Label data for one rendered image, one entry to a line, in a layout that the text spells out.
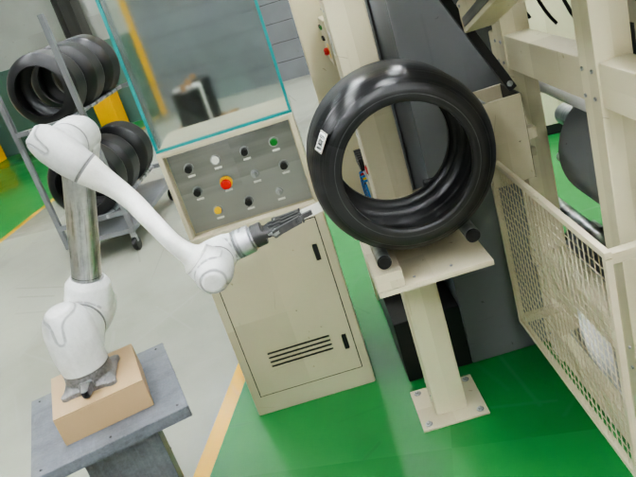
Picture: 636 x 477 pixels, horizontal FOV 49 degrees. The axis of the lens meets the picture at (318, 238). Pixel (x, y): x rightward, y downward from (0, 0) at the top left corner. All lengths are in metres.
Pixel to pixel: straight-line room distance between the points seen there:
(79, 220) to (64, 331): 0.36
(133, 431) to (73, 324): 0.38
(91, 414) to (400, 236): 1.11
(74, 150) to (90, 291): 0.54
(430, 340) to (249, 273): 0.78
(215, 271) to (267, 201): 0.91
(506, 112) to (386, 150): 0.41
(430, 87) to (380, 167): 0.50
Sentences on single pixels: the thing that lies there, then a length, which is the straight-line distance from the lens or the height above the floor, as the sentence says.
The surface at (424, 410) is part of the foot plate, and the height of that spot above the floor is 0.01.
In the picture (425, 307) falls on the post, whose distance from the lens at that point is 2.65.
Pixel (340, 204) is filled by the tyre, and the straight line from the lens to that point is 2.04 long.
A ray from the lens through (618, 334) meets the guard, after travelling 1.85.
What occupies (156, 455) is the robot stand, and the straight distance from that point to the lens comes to 2.50.
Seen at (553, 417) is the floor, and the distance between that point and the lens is 2.83.
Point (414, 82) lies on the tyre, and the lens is 2.00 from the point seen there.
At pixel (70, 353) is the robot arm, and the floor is 0.90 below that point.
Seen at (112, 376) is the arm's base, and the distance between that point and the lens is 2.39.
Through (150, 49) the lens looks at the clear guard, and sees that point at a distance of 2.72.
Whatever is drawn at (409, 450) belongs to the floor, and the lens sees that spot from 2.81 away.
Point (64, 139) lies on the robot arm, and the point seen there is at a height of 1.52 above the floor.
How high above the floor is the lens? 1.82
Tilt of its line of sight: 22 degrees down
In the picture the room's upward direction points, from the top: 18 degrees counter-clockwise
